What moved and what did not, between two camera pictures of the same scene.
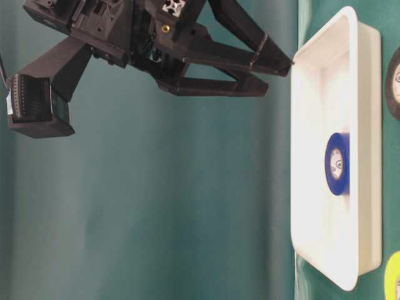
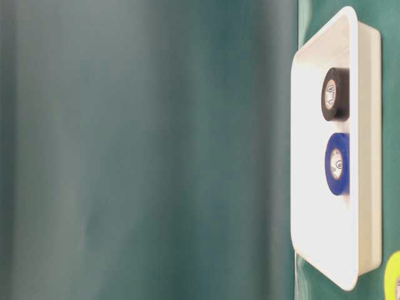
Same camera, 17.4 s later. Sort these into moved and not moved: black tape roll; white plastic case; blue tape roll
Moved: black tape roll
Not moved: white plastic case; blue tape roll
